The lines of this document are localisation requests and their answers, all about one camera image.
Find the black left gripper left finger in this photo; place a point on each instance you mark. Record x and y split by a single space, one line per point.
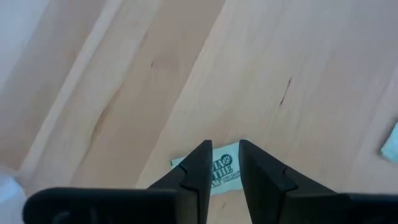
196 186

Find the green sweetener packet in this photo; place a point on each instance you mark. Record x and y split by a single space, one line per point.
225 174
391 149

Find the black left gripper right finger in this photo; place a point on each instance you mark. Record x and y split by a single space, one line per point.
267 193

